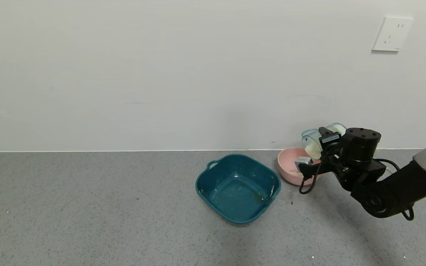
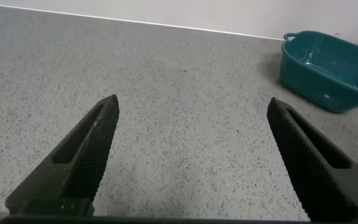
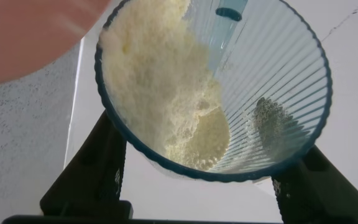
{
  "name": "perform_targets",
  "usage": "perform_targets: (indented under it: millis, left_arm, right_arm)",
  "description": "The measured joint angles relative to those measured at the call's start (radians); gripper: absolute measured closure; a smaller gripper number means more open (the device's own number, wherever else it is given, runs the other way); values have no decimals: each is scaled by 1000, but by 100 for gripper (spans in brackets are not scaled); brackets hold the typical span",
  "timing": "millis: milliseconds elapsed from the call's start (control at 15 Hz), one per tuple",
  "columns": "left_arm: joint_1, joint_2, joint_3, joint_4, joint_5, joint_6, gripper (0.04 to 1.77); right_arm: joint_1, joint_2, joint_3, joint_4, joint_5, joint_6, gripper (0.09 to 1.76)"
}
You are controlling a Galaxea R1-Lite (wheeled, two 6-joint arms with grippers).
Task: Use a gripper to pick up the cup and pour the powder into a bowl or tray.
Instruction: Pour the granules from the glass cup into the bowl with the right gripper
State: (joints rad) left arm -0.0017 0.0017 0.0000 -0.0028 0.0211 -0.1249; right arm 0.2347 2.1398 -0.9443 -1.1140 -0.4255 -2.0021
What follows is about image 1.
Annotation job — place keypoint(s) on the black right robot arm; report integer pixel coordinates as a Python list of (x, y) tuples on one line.
[(401, 188)]

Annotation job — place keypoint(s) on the teal square plastic basin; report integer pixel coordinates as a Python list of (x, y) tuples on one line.
[(235, 192)]

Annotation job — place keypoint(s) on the white wall power socket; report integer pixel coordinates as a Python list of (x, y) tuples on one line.
[(392, 34)]

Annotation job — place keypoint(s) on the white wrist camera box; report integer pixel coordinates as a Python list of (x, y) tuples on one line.
[(302, 161)]

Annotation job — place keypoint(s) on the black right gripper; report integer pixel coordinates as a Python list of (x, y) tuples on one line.
[(330, 138)]

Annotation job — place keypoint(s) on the pink round bowl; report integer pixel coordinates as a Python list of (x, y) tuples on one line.
[(287, 164)]

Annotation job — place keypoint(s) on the white powder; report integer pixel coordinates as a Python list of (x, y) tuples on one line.
[(313, 149)]

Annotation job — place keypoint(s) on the translucent ribbed plastic cup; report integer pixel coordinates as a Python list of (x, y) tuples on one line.
[(311, 138)]

